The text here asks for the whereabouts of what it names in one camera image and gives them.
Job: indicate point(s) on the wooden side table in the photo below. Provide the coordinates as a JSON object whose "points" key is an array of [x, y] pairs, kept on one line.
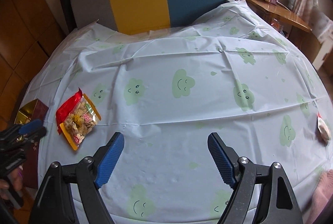
{"points": [[300, 32]]}

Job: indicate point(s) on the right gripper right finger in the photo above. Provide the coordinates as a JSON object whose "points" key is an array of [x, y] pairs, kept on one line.
{"points": [[226, 160]]}

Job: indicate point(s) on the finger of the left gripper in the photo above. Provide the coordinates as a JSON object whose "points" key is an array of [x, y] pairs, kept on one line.
{"points": [[30, 127], [36, 135]]}

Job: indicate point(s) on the pumpkin seed bag orange trim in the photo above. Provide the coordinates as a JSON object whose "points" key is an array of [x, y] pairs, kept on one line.
{"points": [[80, 122]]}

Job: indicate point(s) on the white cloud-print tablecloth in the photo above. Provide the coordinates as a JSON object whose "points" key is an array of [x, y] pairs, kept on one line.
{"points": [[166, 91]]}

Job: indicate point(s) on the small snack at table edge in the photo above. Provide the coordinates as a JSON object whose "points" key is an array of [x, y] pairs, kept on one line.
{"points": [[323, 133]]}

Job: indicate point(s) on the pink sleeve right forearm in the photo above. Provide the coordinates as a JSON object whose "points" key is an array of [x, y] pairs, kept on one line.
{"points": [[321, 195]]}

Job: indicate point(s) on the person's left hand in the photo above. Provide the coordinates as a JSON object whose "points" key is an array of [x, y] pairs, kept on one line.
{"points": [[16, 180]]}

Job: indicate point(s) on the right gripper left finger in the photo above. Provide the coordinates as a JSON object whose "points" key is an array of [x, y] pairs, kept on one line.
{"points": [[107, 157]]}

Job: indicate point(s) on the bright red snack packet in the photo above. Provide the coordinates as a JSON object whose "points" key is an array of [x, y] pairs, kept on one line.
{"points": [[66, 108]]}

